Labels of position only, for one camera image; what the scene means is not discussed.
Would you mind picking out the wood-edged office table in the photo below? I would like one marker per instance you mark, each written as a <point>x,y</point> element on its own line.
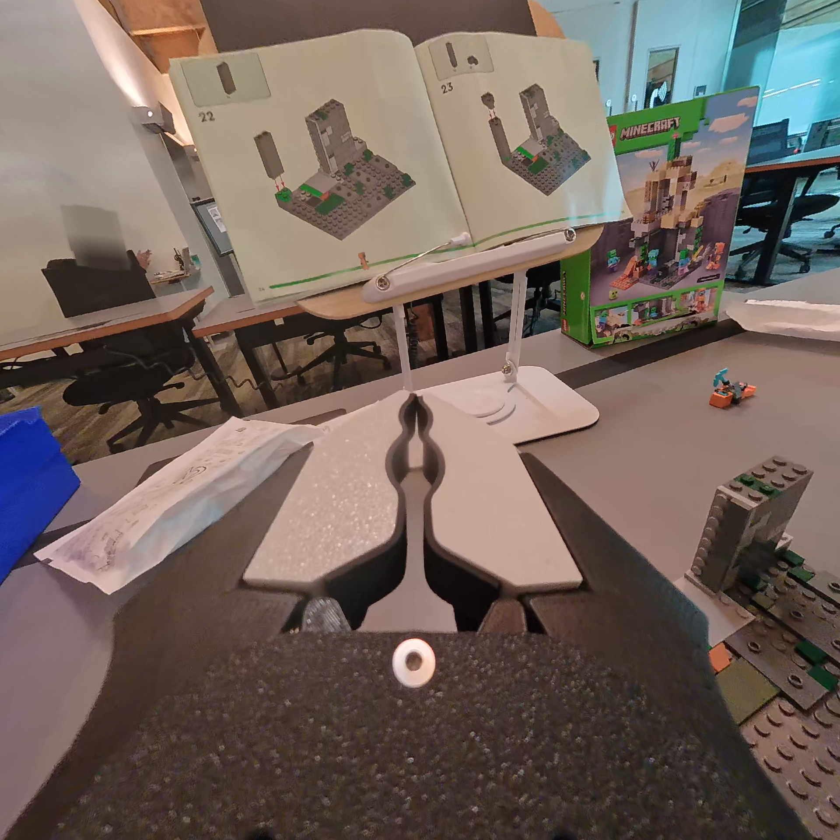
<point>823,156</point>
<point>98,325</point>

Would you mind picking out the framed wall notice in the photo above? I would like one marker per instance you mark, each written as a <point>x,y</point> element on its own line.
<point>213,226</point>

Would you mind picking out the open instruction booklet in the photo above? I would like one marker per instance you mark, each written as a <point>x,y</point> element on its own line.
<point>341,164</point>

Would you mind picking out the blue storage bin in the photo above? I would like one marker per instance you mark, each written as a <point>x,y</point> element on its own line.
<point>33,492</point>

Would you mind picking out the white paper bag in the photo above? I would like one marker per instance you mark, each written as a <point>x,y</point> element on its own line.
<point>170,499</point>
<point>787,318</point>

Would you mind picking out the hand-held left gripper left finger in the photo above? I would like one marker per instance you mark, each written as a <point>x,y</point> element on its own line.
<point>328,512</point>

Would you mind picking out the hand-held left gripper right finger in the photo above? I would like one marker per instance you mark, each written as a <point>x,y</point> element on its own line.
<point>499,512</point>

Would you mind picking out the small toy minifigure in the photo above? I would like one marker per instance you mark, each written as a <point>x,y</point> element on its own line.
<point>732,390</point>

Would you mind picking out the green toy set box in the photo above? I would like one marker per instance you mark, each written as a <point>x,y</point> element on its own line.
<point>669,216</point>

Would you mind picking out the grey brick baseplate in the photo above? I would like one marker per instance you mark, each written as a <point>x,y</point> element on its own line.
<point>800,741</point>

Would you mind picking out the white book stand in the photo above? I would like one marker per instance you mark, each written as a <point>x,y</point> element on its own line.
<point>544,407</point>

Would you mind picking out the grey desk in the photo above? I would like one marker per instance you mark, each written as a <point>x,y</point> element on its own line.
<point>623,459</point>

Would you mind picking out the black office chair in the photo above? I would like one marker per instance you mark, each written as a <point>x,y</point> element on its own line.
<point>794,210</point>
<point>98,295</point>
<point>328,348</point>

